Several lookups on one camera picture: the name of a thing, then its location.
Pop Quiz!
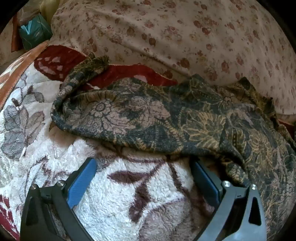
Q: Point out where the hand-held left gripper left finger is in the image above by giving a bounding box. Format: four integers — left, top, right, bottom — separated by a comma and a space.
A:
20, 158, 97, 241

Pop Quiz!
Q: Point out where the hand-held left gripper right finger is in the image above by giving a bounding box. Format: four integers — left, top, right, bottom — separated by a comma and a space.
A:
190, 160, 268, 241

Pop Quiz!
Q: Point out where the dark floral patterned garment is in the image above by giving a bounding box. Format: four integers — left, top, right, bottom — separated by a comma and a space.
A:
50, 54, 296, 241

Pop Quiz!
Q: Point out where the white and red fleece blanket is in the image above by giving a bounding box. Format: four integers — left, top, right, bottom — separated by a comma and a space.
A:
0, 41, 296, 241

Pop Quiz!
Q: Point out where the brown cloth strip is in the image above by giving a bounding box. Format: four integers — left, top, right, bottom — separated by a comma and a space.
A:
11, 14, 23, 52

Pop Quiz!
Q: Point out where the teal pouch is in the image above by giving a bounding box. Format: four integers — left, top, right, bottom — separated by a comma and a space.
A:
18, 14, 53, 51

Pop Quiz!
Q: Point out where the pale yellow cloth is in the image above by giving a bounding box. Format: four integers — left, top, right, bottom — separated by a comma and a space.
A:
39, 0, 62, 26

